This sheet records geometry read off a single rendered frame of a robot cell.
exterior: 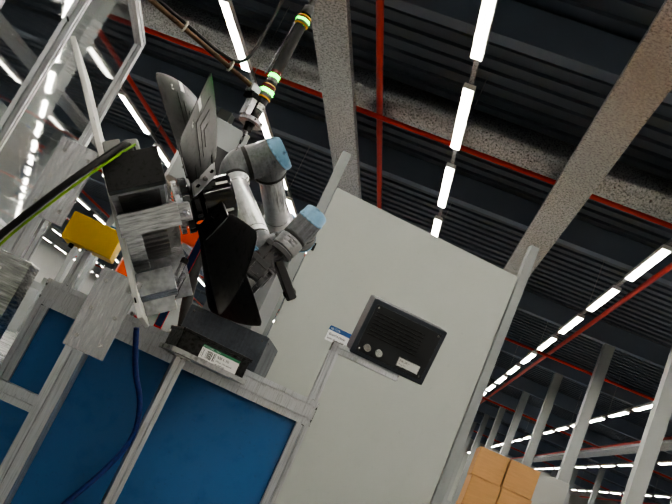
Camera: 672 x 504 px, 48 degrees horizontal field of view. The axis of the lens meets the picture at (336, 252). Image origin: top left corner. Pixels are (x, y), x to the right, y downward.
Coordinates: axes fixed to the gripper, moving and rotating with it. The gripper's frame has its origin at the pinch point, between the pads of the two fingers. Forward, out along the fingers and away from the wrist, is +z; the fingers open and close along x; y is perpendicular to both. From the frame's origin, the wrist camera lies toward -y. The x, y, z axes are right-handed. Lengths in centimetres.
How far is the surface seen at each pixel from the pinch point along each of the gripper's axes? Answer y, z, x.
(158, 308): 14.4, 15.5, 11.6
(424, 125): 3, -459, -757
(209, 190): 24.9, -13.8, 21.7
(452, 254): -60, -120, -172
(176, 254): 21.1, 2.0, 9.1
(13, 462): 12, 62, 23
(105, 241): 44, 10, -25
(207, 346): -0.9, 13.2, -4.6
